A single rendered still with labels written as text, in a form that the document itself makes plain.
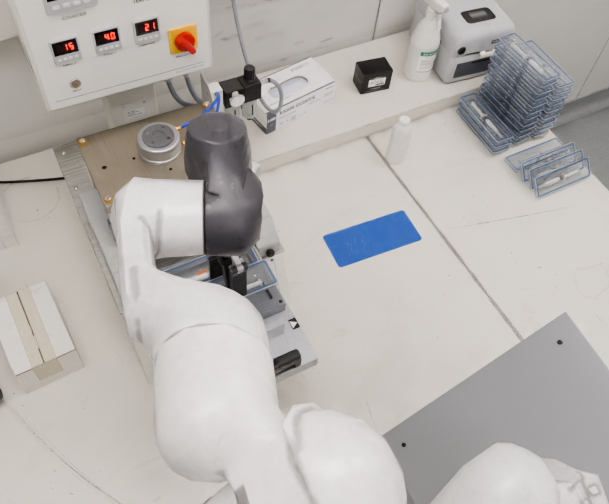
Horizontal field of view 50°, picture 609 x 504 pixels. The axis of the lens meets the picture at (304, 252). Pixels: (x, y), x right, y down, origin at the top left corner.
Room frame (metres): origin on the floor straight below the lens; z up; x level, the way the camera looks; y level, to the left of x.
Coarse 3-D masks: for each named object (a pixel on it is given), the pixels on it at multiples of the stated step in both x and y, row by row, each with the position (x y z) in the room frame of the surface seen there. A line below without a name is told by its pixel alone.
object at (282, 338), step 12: (288, 312) 0.59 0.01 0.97; (264, 324) 0.56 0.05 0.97; (276, 324) 0.54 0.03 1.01; (288, 324) 0.56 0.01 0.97; (276, 336) 0.54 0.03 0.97; (288, 336) 0.54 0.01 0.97; (300, 336) 0.54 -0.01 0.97; (276, 348) 0.51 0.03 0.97; (288, 348) 0.52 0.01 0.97; (300, 348) 0.52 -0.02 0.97; (312, 348) 0.52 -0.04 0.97; (312, 360) 0.50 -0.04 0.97; (288, 372) 0.47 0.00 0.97
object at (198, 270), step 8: (208, 256) 0.67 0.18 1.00; (240, 256) 0.68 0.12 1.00; (248, 256) 0.68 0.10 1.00; (184, 264) 0.64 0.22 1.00; (192, 264) 0.64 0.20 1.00; (200, 264) 0.65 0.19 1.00; (248, 264) 0.66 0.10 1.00; (168, 272) 0.62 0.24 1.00; (176, 272) 0.62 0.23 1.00; (184, 272) 0.62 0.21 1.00; (192, 272) 0.63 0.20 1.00; (200, 272) 0.63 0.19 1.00; (208, 272) 0.63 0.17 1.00; (200, 280) 0.61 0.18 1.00; (208, 280) 0.61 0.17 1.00
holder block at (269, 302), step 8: (200, 256) 0.67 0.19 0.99; (176, 264) 0.65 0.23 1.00; (272, 288) 0.62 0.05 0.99; (256, 296) 0.61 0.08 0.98; (264, 296) 0.61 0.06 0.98; (272, 296) 0.60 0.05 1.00; (280, 296) 0.61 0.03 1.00; (256, 304) 0.59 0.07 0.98; (264, 304) 0.58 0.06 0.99; (272, 304) 0.59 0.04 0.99; (280, 304) 0.59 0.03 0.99; (264, 312) 0.57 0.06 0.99; (272, 312) 0.58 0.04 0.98
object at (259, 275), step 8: (256, 264) 0.64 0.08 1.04; (264, 264) 0.64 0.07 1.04; (248, 272) 0.62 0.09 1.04; (256, 272) 0.62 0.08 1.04; (264, 272) 0.62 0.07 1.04; (272, 272) 0.62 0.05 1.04; (216, 280) 0.59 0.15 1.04; (224, 280) 0.59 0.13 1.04; (248, 280) 0.60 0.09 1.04; (256, 280) 0.60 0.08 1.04; (264, 280) 0.61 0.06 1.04; (272, 280) 0.61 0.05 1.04; (248, 288) 0.59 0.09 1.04; (256, 288) 0.59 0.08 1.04
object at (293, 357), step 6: (282, 354) 0.48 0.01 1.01; (288, 354) 0.48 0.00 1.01; (294, 354) 0.49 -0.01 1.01; (300, 354) 0.49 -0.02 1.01; (276, 360) 0.47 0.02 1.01; (282, 360) 0.47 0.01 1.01; (288, 360) 0.47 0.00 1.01; (294, 360) 0.48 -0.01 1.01; (300, 360) 0.48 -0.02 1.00; (276, 366) 0.46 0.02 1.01; (282, 366) 0.46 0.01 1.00; (288, 366) 0.47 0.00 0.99; (294, 366) 0.48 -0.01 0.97; (276, 372) 0.46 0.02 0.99
